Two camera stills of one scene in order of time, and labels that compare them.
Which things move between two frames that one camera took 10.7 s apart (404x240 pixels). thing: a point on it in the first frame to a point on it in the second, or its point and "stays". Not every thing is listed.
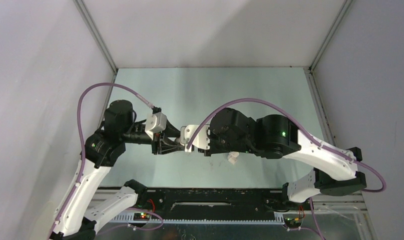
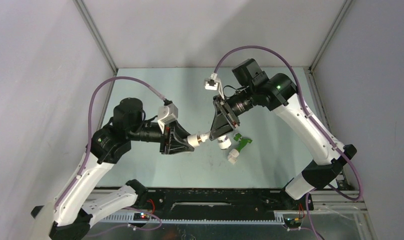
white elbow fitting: x=232 y=157 stays
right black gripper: x=212 y=149 to x=225 y=120
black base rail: x=167 y=200 stays
